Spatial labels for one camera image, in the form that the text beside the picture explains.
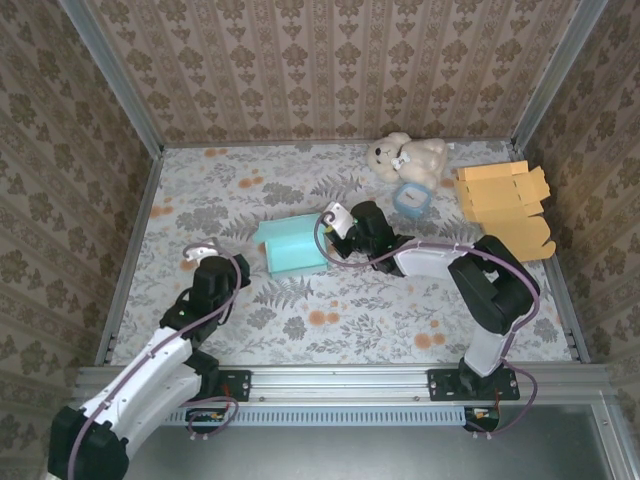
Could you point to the cream plush dog toy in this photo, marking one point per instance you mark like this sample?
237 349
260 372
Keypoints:
420 160

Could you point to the teal paper box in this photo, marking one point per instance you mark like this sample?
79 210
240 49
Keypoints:
295 250

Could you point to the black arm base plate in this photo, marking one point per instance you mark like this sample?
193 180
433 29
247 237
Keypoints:
237 385
442 385

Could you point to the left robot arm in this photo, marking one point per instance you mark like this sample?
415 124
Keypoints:
135 395

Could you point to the small black electronics module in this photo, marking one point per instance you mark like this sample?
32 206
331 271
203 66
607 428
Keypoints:
482 416
210 417

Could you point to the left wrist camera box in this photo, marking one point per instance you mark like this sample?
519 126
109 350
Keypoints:
200 252

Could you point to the aluminium frame post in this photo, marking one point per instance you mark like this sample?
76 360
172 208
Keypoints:
555 75
115 85

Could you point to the grey metal panel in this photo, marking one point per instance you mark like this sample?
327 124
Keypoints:
350 455

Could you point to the aluminium side rail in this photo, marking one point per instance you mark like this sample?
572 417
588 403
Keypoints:
129 250
567 310

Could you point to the aluminium front rail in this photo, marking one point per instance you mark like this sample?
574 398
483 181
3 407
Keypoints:
340 382

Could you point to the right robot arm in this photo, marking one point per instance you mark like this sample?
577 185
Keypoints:
495 285

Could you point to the floral table cover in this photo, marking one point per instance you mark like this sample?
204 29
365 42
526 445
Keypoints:
325 340

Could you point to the yellow paper box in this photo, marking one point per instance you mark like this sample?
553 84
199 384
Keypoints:
495 200

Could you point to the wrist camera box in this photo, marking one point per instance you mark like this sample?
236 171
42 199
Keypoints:
339 217
200 252

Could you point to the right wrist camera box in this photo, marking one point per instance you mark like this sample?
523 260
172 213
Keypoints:
339 217

